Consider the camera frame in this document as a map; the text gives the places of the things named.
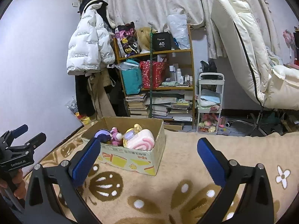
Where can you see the purple haired doll plush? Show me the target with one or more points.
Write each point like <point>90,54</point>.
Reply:
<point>104,136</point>

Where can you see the green pole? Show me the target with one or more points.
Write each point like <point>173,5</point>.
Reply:
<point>150,73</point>

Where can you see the yellow dog plush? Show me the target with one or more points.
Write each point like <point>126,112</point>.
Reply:
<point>137,128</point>

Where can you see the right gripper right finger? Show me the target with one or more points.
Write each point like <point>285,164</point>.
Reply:
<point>256,204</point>

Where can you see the cream curtain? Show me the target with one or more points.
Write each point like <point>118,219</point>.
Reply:
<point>154,13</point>

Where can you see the stack of books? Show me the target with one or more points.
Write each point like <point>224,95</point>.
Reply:
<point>169,105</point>

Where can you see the white rolling cart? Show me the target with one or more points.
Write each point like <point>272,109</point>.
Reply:
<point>210,103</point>

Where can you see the printed cardboard box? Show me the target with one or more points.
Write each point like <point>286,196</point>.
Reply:
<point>130,149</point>

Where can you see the black box number 40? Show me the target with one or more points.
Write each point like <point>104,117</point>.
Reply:
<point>161,41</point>

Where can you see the white puffer jacket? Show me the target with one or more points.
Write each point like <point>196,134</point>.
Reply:
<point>89,49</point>

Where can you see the pink bear plush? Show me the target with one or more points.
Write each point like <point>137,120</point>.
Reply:
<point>116,137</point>

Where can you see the black pink printed bag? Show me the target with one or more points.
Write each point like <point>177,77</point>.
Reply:
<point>127,40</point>

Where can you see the red gift bag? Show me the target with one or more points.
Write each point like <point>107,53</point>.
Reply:
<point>152,75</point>

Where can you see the beige hanging coat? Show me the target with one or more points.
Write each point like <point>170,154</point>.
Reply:
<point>99,97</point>

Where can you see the white plastic bag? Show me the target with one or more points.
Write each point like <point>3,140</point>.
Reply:
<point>177,24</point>

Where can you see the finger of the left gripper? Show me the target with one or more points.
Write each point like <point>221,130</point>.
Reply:
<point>35,141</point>
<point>11,135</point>

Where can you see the teal shopping bag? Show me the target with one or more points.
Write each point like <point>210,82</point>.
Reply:
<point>132,77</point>

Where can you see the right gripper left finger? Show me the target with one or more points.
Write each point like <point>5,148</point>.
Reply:
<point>41,203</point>

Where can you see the blonde wig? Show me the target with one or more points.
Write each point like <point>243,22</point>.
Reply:
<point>143,38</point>

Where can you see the clear bag with purple item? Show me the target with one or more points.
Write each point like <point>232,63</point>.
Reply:
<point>128,135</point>

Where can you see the pink white roll cushion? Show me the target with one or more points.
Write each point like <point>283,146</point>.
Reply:
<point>143,140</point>

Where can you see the left hand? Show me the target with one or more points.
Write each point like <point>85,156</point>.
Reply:
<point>20,192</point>

